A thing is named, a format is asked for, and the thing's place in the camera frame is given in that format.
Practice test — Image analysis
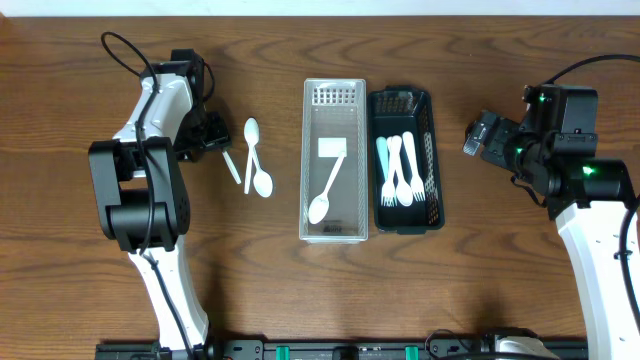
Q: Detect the pale green fork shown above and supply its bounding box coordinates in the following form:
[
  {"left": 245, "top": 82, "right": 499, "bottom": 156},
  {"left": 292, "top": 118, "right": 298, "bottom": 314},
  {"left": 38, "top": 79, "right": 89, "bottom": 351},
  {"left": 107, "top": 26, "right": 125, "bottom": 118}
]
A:
[{"left": 376, "top": 136, "right": 389, "bottom": 181}]

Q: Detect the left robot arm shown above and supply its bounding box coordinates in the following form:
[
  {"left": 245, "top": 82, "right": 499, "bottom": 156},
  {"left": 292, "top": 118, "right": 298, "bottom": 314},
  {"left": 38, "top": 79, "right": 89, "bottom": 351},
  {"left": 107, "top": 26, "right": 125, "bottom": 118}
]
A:
[{"left": 88, "top": 49, "right": 231, "bottom": 359}]

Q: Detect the clear plastic basket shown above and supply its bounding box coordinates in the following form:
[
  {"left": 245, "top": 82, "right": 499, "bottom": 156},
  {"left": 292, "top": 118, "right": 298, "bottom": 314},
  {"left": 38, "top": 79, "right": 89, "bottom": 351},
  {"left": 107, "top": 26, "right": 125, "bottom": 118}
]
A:
[{"left": 299, "top": 78, "right": 368, "bottom": 244}]

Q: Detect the black plastic basket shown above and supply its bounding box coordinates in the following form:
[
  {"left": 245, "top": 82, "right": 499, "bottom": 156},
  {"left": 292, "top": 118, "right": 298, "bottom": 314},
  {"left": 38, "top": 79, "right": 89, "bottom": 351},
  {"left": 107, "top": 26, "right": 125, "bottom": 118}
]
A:
[{"left": 367, "top": 85, "right": 445, "bottom": 235}]

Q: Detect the white spoon bowl up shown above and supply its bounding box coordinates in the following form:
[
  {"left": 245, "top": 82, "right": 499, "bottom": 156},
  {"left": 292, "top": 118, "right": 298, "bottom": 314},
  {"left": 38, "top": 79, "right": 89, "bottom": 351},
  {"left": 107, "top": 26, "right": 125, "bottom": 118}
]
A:
[{"left": 244, "top": 117, "right": 259, "bottom": 194}]

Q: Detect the white spoon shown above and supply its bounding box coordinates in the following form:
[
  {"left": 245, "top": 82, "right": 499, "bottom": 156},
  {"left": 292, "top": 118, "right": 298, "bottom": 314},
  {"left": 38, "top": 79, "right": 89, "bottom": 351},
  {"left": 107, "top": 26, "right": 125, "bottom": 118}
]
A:
[
  {"left": 222, "top": 150, "right": 242, "bottom": 184},
  {"left": 308, "top": 151, "right": 346, "bottom": 225},
  {"left": 389, "top": 135, "right": 413, "bottom": 207}
]

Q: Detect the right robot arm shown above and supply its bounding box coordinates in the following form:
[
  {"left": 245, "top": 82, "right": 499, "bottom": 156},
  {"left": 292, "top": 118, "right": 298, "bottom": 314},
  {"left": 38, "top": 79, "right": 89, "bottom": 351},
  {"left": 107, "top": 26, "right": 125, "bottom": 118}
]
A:
[{"left": 463, "top": 84, "right": 639, "bottom": 359}]

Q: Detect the white label in basket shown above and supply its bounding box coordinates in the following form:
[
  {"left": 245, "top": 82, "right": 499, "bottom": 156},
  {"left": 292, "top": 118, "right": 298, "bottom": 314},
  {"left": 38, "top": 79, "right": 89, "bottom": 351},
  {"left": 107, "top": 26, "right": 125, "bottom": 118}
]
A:
[{"left": 317, "top": 137, "right": 347, "bottom": 158}]

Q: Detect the white fork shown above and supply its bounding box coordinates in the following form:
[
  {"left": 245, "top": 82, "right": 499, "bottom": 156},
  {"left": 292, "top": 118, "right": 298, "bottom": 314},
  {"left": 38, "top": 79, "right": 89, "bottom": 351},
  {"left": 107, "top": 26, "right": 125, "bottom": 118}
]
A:
[
  {"left": 381, "top": 135, "right": 404, "bottom": 207},
  {"left": 402, "top": 131, "right": 426, "bottom": 202}
]

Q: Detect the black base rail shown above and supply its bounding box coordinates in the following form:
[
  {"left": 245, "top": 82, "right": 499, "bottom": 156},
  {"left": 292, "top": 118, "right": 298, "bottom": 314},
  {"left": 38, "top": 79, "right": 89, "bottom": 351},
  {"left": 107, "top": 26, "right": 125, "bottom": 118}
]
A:
[{"left": 94, "top": 328, "right": 588, "bottom": 360}]

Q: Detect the white spoon bowl down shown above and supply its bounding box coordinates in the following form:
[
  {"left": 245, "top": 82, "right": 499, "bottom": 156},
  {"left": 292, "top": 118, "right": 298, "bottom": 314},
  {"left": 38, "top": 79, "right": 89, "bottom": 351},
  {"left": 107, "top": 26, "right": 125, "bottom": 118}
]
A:
[{"left": 251, "top": 147, "right": 274, "bottom": 198}]

